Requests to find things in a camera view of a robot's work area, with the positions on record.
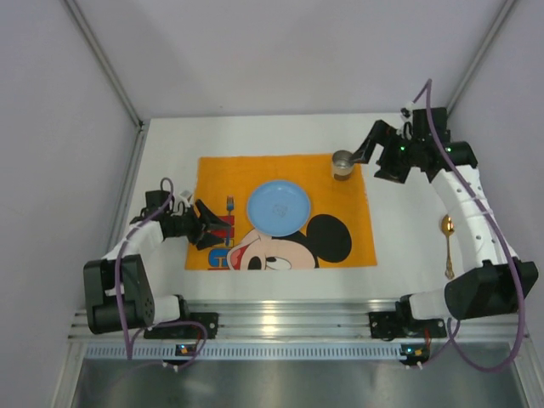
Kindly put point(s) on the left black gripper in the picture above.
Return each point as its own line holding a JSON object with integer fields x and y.
{"x": 197, "y": 225}

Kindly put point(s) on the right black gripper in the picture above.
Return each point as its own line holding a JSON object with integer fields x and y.
{"x": 380, "y": 142}

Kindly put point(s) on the blue metallic fork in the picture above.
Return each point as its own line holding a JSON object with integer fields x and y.
{"x": 230, "y": 204}

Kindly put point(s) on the paper cup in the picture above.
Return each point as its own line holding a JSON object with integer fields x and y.
{"x": 341, "y": 165}

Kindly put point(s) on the blue plastic plate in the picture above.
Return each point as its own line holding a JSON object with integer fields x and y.
{"x": 278, "y": 208}

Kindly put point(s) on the orange cartoon mouse placemat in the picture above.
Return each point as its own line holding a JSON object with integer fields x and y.
{"x": 338, "y": 233}

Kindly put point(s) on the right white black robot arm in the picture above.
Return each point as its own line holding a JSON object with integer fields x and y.
{"x": 493, "y": 278}

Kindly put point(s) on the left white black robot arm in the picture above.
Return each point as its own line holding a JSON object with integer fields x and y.
{"x": 117, "y": 289}

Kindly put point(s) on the gold spoon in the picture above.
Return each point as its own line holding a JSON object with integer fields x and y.
{"x": 447, "y": 228}

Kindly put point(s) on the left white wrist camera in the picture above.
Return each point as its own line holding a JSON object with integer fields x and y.
{"x": 185, "y": 197}

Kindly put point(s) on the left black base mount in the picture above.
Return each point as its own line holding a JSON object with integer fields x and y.
{"x": 189, "y": 330}

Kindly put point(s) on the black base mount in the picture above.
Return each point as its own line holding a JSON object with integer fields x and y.
{"x": 388, "y": 325}
{"x": 189, "y": 330}

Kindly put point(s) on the aluminium rail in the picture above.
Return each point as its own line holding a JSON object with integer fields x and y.
{"x": 282, "y": 320}

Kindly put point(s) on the slotted cable duct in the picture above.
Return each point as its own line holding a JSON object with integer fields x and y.
{"x": 282, "y": 351}

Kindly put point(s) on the right aluminium frame post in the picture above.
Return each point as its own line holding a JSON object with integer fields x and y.
{"x": 484, "y": 45}

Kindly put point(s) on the aluminium frame post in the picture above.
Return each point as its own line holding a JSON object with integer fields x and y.
{"x": 78, "y": 17}
{"x": 484, "y": 45}

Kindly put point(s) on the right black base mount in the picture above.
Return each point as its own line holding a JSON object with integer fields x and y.
{"x": 388, "y": 325}

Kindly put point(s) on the left aluminium frame post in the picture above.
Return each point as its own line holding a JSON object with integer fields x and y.
{"x": 78, "y": 17}

